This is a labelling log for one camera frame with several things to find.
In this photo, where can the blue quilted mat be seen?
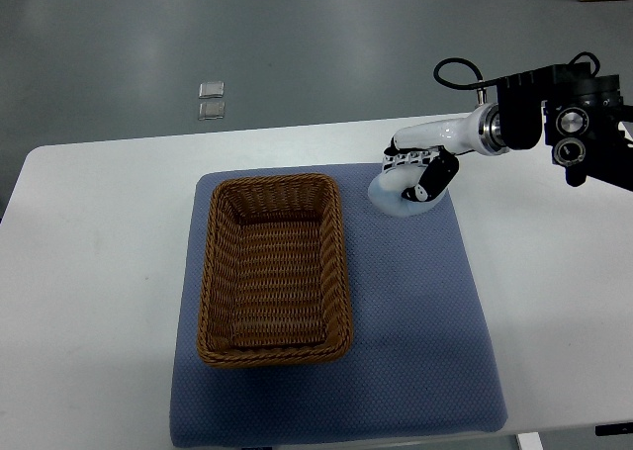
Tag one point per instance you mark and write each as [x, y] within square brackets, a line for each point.
[421, 361]

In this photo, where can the pale blue plush toy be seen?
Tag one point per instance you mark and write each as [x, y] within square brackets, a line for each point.
[385, 192]

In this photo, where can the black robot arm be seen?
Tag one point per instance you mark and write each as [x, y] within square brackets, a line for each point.
[575, 110]

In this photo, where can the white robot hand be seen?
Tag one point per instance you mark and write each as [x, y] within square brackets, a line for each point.
[419, 146]

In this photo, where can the brown wicker basket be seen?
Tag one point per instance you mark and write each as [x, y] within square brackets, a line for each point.
[275, 280]

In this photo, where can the upper metal floor plate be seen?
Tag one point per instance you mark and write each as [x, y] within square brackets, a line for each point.
[211, 89]

